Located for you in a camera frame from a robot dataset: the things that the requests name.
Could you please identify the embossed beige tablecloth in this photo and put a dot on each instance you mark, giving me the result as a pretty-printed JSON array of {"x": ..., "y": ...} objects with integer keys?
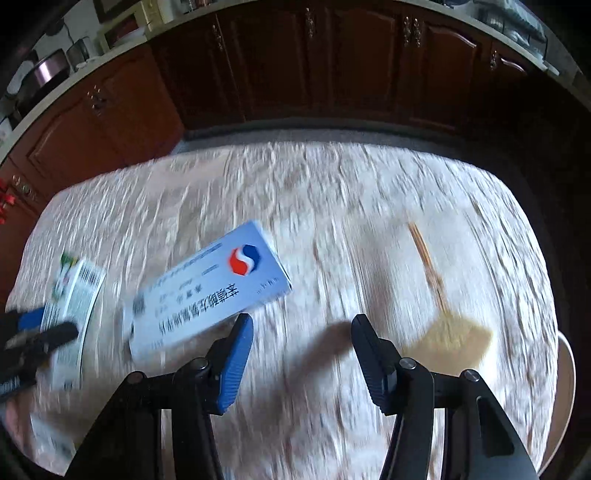
[{"x": 341, "y": 217}]

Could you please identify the metal dish rack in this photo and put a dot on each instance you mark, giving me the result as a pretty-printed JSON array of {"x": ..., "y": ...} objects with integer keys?
[{"x": 515, "y": 21}]

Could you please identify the purple rice cooker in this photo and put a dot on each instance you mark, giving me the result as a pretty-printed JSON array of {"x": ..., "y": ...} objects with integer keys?
[{"x": 54, "y": 67}]

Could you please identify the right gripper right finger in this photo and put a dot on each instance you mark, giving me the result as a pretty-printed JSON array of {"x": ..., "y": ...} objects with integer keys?
[{"x": 378, "y": 359}]

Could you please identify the green white milk carton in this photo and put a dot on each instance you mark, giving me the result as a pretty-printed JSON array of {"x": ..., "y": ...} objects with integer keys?
[{"x": 72, "y": 298}]

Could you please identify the left human hand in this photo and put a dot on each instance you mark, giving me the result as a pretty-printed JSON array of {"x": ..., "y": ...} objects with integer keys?
[{"x": 36, "y": 437}]

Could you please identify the dark red kitchen cabinets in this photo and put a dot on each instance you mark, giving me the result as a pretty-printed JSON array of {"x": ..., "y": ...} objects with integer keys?
[{"x": 410, "y": 63}]

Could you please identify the blue white medicine box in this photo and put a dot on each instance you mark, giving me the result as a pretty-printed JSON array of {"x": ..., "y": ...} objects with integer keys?
[{"x": 235, "y": 273}]

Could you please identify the white microwave oven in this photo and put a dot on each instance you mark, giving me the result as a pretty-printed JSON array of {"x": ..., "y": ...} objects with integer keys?
[{"x": 125, "y": 25}]

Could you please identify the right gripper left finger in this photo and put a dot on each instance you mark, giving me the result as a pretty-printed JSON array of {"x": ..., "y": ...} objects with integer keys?
[{"x": 227, "y": 359}]

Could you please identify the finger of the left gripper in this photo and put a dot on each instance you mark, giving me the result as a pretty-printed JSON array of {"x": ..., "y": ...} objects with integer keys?
[
  {"x": 17, "y": 321},
  {"x": 45, "y": 342}
]

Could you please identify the red hanging ornament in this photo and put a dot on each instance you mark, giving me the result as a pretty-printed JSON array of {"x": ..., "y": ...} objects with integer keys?
[{"x": 8, "y": 202}]

